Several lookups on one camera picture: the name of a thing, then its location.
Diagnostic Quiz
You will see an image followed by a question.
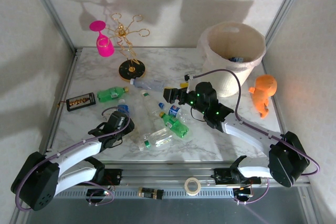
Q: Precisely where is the perforated metal cable duct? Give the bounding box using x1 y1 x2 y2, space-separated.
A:
33 188 236 199

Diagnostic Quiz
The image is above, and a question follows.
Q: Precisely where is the clear bottle white green cap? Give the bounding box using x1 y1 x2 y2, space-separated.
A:
140 89 164 120

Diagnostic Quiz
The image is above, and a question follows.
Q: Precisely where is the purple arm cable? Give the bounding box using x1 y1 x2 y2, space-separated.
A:
193 68 321 205
14 106 131 211

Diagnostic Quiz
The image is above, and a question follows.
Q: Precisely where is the orange plush toy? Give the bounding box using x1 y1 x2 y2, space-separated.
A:
248 74 278 119

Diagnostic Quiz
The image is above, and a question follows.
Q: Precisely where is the aluminium mounting rail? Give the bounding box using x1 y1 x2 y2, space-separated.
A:
23 159 312 189

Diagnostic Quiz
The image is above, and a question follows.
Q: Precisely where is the white tape roll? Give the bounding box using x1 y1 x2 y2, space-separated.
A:
184 177 202 196

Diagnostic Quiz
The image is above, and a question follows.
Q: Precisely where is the frosted clear plastic bottle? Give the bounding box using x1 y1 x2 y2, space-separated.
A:
130 98 145 145

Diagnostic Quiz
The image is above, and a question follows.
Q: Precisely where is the clear bottle green band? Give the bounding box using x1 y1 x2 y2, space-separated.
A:
135 127 174 152

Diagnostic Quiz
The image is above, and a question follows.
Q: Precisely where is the clear Pepsi bottle blue cap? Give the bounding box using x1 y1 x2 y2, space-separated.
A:
158 102 185 120

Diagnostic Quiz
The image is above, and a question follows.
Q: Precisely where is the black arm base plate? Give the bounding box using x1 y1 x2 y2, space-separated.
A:
73 168 123 186
214 167 263 185

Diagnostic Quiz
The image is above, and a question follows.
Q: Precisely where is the aluminium frame post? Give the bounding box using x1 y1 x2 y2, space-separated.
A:
264 0 308 49
25 0 77 55

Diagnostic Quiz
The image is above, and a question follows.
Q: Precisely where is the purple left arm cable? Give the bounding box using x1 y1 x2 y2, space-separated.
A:
14 106 131 211

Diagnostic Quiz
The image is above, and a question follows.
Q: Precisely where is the black and gold cylinder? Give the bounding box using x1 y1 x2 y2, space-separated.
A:
138 186 164 200

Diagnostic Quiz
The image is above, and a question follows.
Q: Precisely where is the gold wire glass rack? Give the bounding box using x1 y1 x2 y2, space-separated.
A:
106 13 151 82

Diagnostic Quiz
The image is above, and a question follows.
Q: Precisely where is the pink plastic wine glass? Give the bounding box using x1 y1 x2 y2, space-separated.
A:
89 20 116 58

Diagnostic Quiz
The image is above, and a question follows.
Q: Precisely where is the white bin with plastic liner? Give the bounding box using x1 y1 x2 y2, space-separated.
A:
197 22 267 98

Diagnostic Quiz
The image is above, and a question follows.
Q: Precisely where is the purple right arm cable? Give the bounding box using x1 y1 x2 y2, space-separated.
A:
193 68 321 205

